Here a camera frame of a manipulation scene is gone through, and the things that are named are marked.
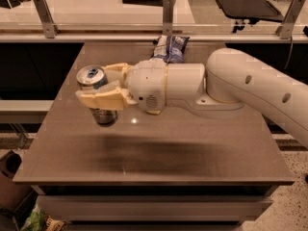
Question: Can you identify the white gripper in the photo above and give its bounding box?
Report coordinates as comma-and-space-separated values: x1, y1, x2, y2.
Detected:
75, 60, 167, 115

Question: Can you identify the red bull can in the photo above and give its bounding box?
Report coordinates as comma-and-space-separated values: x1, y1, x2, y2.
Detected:
76, 65, 118, 127

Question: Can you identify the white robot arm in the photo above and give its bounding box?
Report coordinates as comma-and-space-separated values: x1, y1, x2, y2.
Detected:
76, 48, 308, 147

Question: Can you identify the blue white chip bag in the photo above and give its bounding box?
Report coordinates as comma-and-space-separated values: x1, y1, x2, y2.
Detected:
151, 35, 190, 64

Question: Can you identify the grey table drawer base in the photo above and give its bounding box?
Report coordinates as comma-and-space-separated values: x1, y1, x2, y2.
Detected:
38, 195, 272, 227

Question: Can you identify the black office chair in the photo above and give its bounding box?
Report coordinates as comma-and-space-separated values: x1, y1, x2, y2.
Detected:
216, 0, 284, 33

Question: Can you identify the brown cardboard box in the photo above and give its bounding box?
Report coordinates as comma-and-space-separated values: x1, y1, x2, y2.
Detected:
0, 151, 33, 218

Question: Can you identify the green snack bag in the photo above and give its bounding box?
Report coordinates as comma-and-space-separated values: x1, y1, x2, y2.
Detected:
20, 204, 65, 231

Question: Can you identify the left metal railing bracket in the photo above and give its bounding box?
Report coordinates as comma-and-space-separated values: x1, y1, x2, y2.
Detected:
33, 0, 59, 39

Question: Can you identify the metal railing bracket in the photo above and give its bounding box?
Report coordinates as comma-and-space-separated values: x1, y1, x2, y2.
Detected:
276, 0, 306, 39
163, 0, 175, 36
33, 0, 59, 39

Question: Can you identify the middle metal railing bracket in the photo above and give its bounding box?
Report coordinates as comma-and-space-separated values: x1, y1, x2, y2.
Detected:
163, 0, 175, 36

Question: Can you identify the right metal railing bracket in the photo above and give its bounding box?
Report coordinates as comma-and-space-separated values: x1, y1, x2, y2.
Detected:
276, 0, 306, 39

